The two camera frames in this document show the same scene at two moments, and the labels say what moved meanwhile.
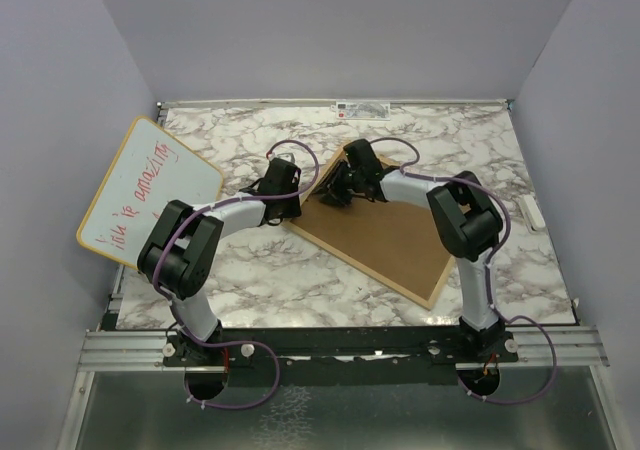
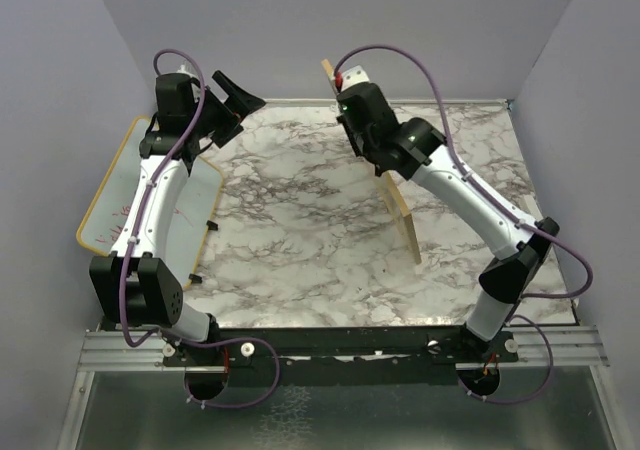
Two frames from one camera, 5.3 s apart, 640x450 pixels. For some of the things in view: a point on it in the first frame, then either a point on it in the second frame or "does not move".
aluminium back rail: x=242 y=103 does not move
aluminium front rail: x=144 y=351 does not move
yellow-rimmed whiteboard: x=148 y=169 does not move
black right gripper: x=337 y=195 → x=340 y=119
